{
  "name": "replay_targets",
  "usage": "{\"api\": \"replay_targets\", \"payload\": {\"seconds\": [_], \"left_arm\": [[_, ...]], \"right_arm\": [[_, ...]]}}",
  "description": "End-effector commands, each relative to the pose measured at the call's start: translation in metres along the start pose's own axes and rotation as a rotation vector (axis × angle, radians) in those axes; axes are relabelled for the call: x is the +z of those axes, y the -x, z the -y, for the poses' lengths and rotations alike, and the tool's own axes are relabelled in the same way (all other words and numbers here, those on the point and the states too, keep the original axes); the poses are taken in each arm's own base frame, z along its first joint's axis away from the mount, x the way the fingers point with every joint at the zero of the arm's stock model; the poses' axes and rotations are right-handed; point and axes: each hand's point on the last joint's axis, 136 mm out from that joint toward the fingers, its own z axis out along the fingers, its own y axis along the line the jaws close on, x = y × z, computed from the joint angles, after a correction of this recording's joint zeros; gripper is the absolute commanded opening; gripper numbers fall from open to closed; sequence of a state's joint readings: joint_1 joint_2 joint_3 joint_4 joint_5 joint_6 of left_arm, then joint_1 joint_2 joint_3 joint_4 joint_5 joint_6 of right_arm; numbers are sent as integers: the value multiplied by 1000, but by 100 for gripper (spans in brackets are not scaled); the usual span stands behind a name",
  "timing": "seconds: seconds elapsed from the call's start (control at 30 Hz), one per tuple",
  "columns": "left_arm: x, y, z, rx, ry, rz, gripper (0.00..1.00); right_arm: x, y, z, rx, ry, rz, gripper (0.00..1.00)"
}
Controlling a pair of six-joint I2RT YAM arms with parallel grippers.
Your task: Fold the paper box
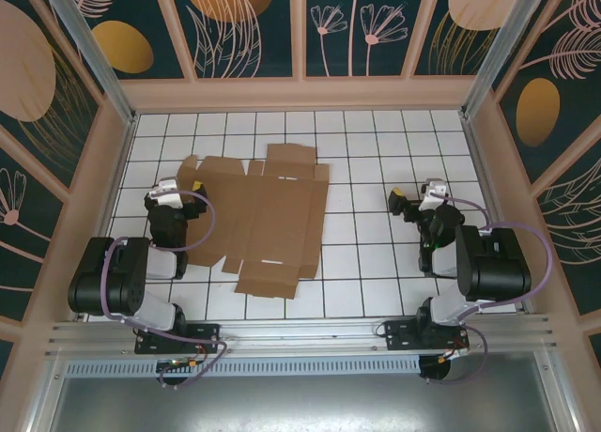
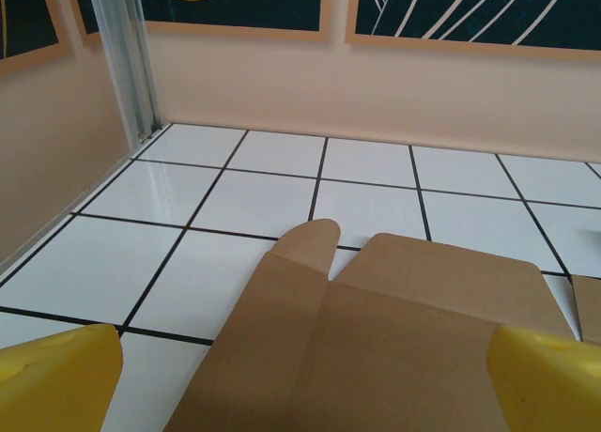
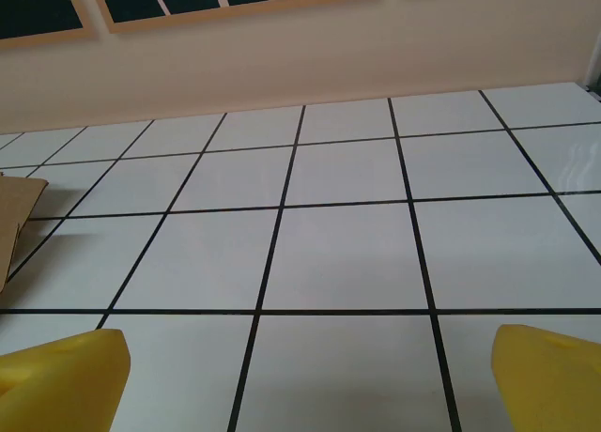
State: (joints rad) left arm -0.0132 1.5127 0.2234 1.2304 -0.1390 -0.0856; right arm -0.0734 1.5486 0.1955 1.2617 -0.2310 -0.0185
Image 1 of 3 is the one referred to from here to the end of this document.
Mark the brown cardboard box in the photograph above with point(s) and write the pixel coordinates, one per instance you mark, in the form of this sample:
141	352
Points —
272	216

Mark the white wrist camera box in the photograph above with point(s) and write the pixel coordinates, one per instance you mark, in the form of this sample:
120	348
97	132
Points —
432	192
164	192

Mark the aluminium corner post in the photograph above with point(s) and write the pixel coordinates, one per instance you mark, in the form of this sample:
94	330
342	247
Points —
507	47
94	56

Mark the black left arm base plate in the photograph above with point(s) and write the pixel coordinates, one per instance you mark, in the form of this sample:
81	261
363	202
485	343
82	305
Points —
206	333

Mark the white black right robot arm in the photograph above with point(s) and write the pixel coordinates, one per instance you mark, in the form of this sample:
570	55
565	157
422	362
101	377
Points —
497	267

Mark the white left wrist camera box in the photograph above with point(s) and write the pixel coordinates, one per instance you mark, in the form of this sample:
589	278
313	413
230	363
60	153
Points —
164	192

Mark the aluminium mounting rail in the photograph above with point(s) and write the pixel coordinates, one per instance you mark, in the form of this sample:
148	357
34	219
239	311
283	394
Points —
300	333

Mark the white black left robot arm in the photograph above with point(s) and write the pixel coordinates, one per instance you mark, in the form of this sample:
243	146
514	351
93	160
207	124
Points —
108	282

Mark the grey metal sheet panel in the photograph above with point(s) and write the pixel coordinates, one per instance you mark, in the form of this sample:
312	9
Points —
300	404

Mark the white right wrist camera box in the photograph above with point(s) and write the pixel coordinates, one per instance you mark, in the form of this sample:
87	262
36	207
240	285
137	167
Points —
432	192

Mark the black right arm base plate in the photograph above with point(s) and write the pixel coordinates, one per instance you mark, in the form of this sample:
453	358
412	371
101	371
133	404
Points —
399	335

